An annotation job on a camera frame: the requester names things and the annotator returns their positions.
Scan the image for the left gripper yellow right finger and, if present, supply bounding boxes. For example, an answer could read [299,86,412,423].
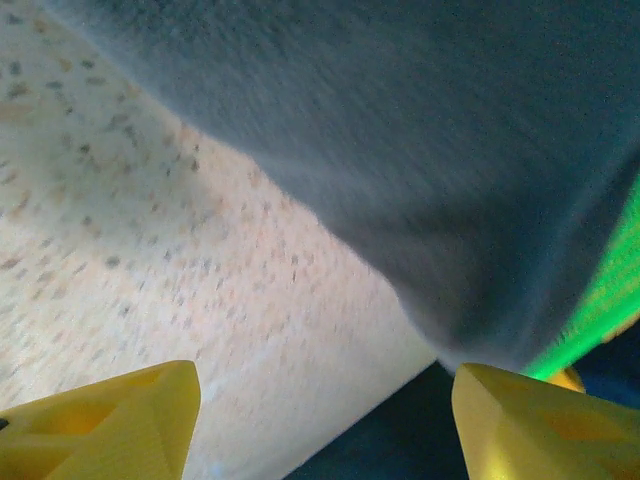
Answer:
[451,362,640,480]

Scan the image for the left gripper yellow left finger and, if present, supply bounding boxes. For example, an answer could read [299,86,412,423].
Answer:
[0,359,202,480]

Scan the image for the dark grey t-shirt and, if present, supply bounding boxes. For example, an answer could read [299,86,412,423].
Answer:
[39,0,640,376]

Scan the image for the green plastic basket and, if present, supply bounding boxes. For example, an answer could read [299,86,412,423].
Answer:
[522,172,640,384]

